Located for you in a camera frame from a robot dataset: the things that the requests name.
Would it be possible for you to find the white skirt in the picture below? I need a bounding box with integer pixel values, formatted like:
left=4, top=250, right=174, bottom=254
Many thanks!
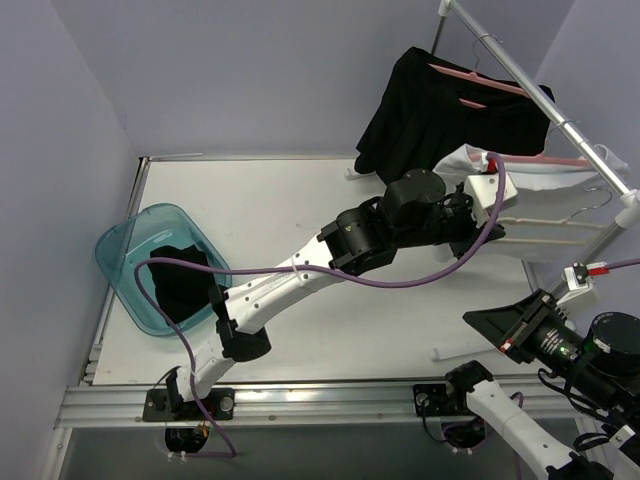
left=432, top=143, right=631, bottom=266

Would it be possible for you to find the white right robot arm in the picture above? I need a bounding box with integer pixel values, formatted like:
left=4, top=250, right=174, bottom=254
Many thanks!
left=443, top=290, right=639, bottom=479

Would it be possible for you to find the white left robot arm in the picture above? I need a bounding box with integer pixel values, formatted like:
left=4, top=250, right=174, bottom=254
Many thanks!
left=165, top=163, right=517, bottom=419

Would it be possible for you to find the black pleated skirt on rack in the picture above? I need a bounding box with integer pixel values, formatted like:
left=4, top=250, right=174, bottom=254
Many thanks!
left=354, top=47, right=550, bottom=184

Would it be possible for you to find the pink hanger with black skirt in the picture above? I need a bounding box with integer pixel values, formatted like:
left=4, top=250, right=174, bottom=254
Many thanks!
left=425, top=52, right=531, bottom=110

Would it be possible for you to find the metal clothes rack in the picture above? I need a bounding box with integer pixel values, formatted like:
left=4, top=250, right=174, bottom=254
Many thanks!
left=438, top=1, right=639, bottom=297

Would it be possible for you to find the teal plastic bin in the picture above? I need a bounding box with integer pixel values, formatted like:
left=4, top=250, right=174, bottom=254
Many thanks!
left=95, top=203, right=229, bottom=337

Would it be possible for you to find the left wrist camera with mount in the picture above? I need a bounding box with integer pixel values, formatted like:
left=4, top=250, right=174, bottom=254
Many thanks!
left=463, top=153, right=499, bottom=226

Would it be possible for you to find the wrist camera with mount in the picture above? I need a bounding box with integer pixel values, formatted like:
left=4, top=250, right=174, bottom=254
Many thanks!
left=556, top=262, right=610, bottom=312
left=463, top=153, right=499, bottom=226

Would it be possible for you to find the aluminium front rail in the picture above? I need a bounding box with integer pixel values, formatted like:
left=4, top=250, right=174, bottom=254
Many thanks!
left=53, top=373, right=591, bottom=431

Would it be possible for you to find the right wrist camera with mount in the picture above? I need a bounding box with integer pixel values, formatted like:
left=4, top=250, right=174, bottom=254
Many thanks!
left=556, top=262, right=610, bottom=312

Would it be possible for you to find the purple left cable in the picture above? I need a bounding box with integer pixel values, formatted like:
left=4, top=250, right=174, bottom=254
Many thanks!
left=134, top=152, right=506, bottom=459

